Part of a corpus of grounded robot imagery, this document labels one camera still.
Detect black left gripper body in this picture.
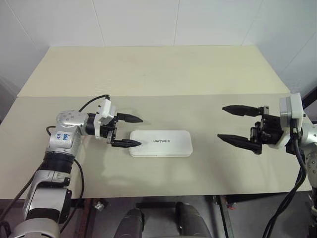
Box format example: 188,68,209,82
100,116,120,145

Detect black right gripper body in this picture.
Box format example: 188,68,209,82
250,106,283,150

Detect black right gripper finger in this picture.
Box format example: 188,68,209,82
216,133,263,155
221,105,264,118

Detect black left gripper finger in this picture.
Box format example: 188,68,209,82
116,113,144,124
110,139,143,149

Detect white rectangular case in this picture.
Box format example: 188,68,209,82
129,129,194,158

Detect black metal stand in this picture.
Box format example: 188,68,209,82
301,81,317,125

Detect small silver metal fitting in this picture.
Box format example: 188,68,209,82
93,199,105,212

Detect dark rounded shape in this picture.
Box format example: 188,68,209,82
115,207,147,238
174,201,209,238

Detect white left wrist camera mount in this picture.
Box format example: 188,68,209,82
95,99,117,140

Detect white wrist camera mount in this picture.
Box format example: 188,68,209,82
271,92,305,150
95,99,117,140

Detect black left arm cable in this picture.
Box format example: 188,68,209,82
0,94,111,224

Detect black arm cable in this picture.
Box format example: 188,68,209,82
262,119,309,238
0,94,111,224

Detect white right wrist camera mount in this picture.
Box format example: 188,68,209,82
271,92,305,150

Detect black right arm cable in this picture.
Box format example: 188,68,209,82
262,119,309,238

